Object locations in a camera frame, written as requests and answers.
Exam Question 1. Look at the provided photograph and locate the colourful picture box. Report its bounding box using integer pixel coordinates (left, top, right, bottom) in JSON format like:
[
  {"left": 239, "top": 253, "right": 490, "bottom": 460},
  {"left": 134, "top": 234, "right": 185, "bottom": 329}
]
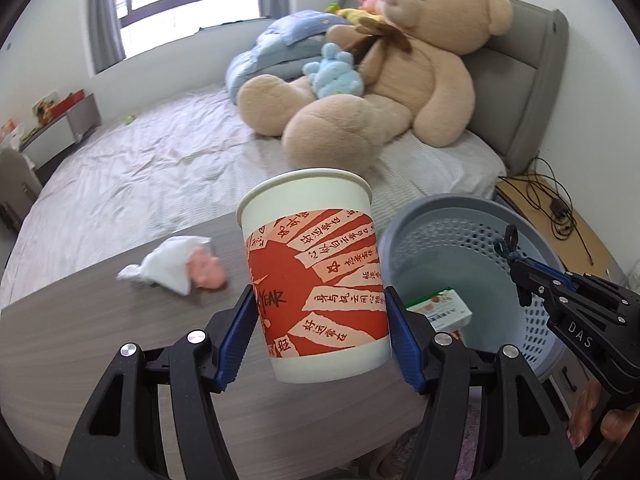
[{"left": 31, "top": 91, "right": 60, "bottom": 126}]

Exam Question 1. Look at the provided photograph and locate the bed with pale sheet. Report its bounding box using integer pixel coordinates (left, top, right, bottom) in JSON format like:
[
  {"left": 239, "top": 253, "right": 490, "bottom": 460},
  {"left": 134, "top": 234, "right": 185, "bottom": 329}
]
[{"left": 0, "top": 82, "right": 507, "bottom": 306}]

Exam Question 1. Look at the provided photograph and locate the red flat box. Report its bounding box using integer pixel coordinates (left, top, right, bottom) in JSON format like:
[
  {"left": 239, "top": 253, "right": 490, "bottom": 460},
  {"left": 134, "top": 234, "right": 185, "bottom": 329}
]
[{"left": 47, "top": 90, "right": 86, "bottom": 119}]

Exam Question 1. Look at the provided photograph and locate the blue plush toy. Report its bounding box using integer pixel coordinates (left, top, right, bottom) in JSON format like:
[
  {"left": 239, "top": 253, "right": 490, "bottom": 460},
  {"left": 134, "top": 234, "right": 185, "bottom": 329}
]
[{"left": 302, "top": 42, "right": 365, "bottom": 100}]

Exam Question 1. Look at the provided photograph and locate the yellow plush toy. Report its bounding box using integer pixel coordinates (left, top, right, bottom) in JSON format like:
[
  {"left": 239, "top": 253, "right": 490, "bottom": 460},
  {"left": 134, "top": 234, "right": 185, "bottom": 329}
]
[{"left": 336, "top": 6, "right": 384, "bottom": 26}]

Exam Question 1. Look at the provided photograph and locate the wooden bedside table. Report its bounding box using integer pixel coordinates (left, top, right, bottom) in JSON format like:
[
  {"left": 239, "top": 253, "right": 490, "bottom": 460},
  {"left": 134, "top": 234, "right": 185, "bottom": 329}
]
[{"left": 495, "top": 174, "right": 626, "bottom": 281}]

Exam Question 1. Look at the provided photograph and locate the pink toy pig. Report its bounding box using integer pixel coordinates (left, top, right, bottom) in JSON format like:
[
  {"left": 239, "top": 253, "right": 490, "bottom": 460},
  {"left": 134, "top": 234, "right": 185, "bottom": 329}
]
[{"left": 187, "top": 246, "right": 229, "bottom": 291}]

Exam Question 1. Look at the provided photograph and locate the white crumpled tissue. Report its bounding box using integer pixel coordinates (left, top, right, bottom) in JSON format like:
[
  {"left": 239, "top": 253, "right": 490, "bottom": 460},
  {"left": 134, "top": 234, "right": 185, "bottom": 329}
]
[{"left": 117, "top": 235, "right": 213, "bottom": 295}]

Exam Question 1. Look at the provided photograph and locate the large tan teddy bear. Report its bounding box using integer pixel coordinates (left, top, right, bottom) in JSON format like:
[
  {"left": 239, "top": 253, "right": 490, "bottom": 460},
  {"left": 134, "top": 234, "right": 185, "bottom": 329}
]
[{"left": 237, "top": 0, "right": 515, "bottom": 173}]

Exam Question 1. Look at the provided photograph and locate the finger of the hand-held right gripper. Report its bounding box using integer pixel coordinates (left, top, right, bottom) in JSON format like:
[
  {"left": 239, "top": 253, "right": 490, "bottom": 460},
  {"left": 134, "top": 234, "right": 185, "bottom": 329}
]
[
  {"left": 522, "top": 257, "right": 582, "bottom": 292},
  {"left": 509, "top": 260, "right": 565, "bottom": 314}
]

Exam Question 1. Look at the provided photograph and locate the grey padded headboard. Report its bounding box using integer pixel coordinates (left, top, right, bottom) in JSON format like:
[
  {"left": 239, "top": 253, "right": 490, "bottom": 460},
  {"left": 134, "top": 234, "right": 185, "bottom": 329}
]
[{"left": 340, "top": 0, "right": 570, "bottom": 176}]

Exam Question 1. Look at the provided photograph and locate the black cable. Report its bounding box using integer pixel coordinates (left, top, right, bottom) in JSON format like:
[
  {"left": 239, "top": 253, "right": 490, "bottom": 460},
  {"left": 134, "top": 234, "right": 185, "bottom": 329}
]
[{"left": 505, "top": 156, "right": 599, "bottom": 264}]

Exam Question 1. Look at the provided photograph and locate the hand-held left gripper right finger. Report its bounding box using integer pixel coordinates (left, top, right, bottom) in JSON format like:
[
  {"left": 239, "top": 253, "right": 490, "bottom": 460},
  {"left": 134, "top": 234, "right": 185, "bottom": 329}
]
[{"left": 382, "top": 285, "right": 583, "bottom": 480}]

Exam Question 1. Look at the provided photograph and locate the person's right hand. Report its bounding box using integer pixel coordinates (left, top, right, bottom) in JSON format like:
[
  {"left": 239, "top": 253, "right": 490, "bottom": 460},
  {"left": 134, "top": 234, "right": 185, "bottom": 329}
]
[{"left": 570, "top": 377, "right": 640, "bottom": 453}]

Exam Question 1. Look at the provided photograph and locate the blue printed pillow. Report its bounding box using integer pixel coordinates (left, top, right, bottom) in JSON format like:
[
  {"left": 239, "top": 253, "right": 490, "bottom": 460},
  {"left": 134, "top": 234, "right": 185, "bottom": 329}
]
[{"left": 257, "top": 10, "right": 351, "bottom": 49}]

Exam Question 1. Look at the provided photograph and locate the green white medicine box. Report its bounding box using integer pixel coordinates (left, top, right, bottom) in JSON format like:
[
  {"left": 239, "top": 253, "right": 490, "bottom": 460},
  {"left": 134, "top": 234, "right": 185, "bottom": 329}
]
[{"left": 404, "top": 287, "right": 474, "bottom": 334}]

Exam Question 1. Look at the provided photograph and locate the black hair tie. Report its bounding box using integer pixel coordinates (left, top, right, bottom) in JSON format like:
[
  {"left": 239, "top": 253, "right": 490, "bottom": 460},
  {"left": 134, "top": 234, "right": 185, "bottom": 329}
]
[{"left": 494, "top": 225, "right": 524, "bottom": 267}]

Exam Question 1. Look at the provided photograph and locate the white bag on desk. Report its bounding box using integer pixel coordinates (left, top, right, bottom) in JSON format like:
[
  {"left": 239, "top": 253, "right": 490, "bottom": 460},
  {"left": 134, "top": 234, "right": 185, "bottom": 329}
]
[{"left": 0, "top": 119, "right": 26, "bottom": 149}]

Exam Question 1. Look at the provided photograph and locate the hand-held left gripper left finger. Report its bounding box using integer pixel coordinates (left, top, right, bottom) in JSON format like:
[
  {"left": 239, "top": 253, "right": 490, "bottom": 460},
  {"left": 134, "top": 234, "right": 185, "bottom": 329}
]
[{"left": 59, "top": 285, "right": 259, "bottom": 480}]

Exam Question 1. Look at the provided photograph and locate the grey side shelf with items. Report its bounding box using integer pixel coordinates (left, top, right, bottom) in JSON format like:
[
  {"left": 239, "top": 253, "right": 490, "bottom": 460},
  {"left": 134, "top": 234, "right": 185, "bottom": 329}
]
[{"left": 17, "top": 94, "right": 103, "bottom": 166}]

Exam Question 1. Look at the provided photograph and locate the red white paper cup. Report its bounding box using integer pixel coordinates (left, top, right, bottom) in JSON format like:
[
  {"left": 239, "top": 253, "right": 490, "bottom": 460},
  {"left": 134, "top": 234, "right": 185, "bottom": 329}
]
[{"left": 236, "top": 167, "right": 393, "bottom": 385}]

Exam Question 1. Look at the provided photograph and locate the grey chair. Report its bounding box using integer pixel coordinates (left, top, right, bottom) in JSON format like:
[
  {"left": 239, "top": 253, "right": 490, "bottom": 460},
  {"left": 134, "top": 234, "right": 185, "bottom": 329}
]
[{"left": 0, "top": 147, "right": 44, "bottom": 234}]

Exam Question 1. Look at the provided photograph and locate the grey perforated plastic basket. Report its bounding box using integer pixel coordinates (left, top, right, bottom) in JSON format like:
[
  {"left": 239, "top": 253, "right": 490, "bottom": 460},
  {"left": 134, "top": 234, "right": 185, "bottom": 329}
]
[{"left": 377, "top": 194, "right": 571, "bottom": 381}]

